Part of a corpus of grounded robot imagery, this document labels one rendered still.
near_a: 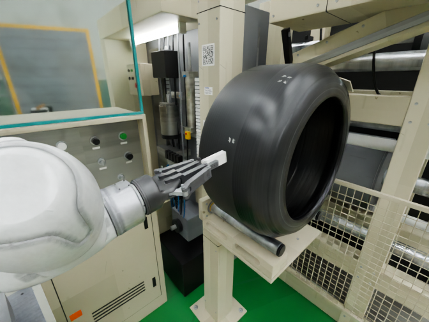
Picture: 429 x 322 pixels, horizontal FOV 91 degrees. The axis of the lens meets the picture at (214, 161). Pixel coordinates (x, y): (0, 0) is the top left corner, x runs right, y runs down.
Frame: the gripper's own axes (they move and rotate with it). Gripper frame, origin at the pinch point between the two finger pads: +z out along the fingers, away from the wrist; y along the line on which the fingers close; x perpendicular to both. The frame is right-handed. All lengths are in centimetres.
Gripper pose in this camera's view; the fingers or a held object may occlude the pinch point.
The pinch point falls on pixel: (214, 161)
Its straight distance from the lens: 52.2
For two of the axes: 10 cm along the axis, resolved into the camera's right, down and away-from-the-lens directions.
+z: 7.4, -3.7, 5.6
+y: -6.6, -2.7, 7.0
